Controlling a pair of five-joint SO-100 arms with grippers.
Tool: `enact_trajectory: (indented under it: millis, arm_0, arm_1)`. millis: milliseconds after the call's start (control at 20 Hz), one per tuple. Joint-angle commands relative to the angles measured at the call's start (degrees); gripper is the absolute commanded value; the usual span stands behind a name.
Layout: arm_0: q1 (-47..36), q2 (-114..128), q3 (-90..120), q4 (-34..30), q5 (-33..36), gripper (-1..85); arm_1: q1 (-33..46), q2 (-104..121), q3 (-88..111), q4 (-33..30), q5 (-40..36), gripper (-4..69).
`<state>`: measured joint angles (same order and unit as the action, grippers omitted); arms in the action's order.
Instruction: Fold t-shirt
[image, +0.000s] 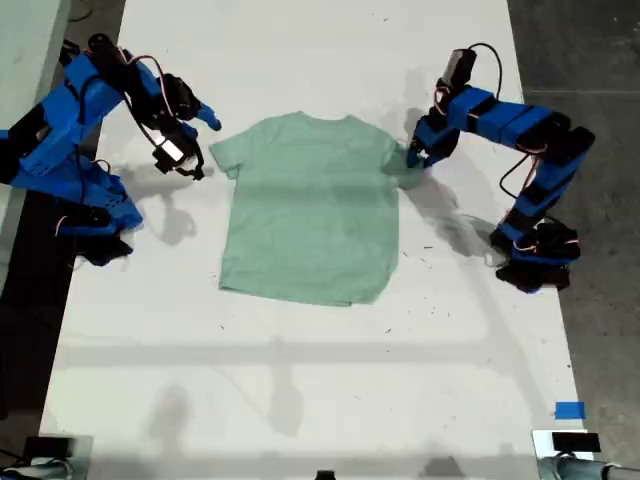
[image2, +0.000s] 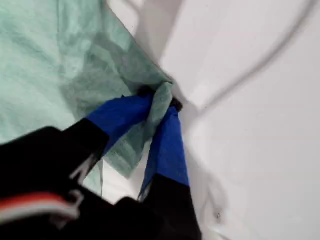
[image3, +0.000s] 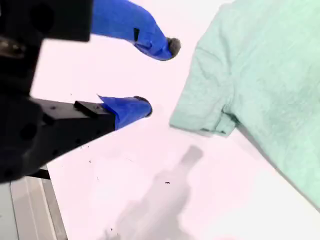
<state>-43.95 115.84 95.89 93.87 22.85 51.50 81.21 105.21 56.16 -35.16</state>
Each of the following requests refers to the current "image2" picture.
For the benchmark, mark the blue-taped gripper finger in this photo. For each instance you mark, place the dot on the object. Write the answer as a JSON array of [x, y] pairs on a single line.
[[120, 117], [170, 155]]

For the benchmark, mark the pale green t-shirt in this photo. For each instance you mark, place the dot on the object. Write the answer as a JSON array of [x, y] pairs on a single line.
[[37, 62]]

